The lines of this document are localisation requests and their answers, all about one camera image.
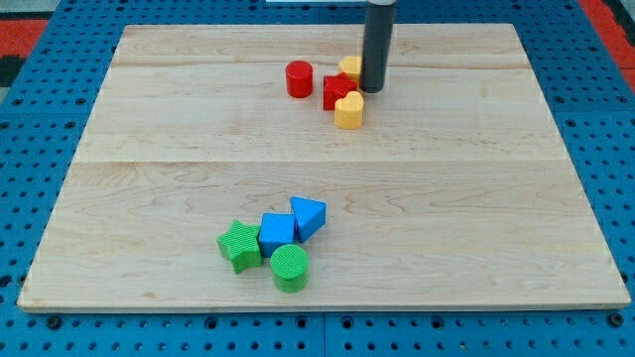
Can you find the blue triangle block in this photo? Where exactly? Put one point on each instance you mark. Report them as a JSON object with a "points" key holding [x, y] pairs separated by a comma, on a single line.
{"points": [[310, 216]]}

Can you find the blue cube block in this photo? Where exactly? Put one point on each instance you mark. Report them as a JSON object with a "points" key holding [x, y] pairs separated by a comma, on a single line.
{"points": [[277, 229]]}

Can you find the yellow heart block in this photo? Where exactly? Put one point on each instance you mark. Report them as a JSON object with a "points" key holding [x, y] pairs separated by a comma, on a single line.
{"points": [[348, 111]]}

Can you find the green cylinder block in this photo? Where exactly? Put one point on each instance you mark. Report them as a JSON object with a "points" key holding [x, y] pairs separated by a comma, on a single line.
{"points": [[290, 268]]}

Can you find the red star block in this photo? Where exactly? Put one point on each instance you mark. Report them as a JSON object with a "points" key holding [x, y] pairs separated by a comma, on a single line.
{"points": [[335, 87]]}

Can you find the green star block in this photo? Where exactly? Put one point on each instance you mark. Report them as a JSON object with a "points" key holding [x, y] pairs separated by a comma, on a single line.
{"points": [[239, 245]]}

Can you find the red cylinder block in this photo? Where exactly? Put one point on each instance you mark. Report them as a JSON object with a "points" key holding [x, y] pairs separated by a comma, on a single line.
{"points": [[299, 78]]}

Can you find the yellow pentagon block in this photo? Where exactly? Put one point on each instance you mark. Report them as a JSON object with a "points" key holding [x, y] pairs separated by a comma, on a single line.
{"points": [[351, 67]]}

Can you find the light wooden board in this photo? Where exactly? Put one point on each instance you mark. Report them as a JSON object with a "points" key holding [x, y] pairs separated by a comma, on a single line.
{"points": [[457, 193]]}

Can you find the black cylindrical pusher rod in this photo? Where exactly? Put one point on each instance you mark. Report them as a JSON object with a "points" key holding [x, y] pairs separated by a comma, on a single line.
{"points": [[379, 21]]}

